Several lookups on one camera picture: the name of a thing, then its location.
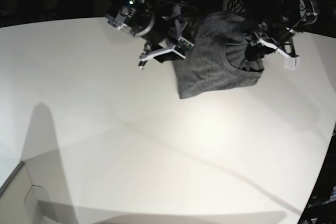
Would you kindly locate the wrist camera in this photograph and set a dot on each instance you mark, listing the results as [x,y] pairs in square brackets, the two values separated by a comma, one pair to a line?
[292,63]
[182,47]

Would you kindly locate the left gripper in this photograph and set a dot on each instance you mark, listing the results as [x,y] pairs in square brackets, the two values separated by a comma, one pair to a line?
[266,39]

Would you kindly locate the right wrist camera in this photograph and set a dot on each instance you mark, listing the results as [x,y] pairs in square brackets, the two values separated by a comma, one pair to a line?
[182,47]

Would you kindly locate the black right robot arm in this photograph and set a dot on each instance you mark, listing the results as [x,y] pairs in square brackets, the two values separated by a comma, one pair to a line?
[124,15]

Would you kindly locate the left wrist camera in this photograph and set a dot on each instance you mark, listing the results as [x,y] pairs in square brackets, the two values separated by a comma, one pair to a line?
[292,63]

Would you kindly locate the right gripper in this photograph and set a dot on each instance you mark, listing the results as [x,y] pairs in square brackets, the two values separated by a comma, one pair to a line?
[160,35]

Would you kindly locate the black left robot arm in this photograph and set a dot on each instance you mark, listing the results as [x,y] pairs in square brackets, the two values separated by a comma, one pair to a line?
[277,22]

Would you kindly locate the grey t-shirt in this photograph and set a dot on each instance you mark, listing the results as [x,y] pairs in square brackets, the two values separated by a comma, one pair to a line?
[217,61]

